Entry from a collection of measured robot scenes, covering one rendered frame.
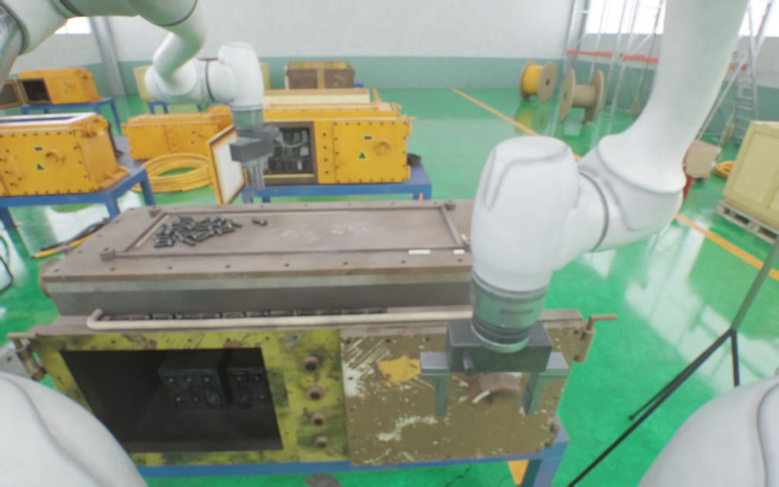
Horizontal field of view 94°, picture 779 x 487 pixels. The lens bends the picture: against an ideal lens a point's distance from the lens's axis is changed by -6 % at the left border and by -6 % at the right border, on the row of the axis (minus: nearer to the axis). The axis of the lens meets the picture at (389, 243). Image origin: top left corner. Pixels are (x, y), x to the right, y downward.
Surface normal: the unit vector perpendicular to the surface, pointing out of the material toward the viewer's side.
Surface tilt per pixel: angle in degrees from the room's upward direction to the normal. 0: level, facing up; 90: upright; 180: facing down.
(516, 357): 90
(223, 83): 93
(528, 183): 75
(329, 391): 90
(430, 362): 0
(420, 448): 90
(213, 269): 0
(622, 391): 0
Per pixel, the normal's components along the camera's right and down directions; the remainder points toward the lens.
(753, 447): -0.72, -0.66
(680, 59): -0.63, 0.77
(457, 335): 0.00, -0.88
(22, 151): 0.10, 0.47
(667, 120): -0.65, 0.66
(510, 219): -0.51, 0.32
